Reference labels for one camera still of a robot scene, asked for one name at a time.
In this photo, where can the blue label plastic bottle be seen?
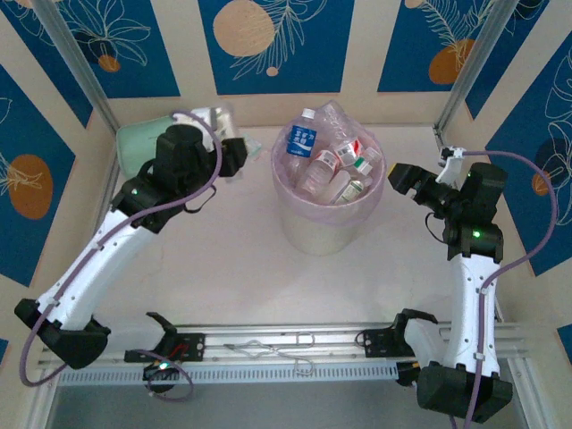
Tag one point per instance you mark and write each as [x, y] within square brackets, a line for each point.
[301, 140]

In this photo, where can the clear bottle white green label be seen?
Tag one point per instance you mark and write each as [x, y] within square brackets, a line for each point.
[353, 192]

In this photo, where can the purple plastic bin liner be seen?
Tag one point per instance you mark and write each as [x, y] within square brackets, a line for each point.
[286, 196]

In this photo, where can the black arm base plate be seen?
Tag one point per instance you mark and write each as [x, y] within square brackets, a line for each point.
[380, 344]
[192, 346]

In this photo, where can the white round waste bin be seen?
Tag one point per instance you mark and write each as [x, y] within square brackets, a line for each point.
[319, 237]

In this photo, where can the wide aluminium mounting rail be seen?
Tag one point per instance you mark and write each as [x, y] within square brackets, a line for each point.
[339, 346]

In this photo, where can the mint green zip pouch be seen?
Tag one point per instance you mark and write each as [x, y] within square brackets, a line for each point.
[134, 138]

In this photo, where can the clear plastic bottle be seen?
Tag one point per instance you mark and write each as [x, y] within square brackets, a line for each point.
[335, 123]

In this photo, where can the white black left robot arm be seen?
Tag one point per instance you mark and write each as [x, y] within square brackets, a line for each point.
[89, 268]

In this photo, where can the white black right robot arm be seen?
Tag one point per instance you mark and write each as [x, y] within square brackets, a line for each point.
[473, 313]

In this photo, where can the aluminium frame post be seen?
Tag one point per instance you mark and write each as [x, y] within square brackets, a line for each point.
[75, 58]
[476, 58]

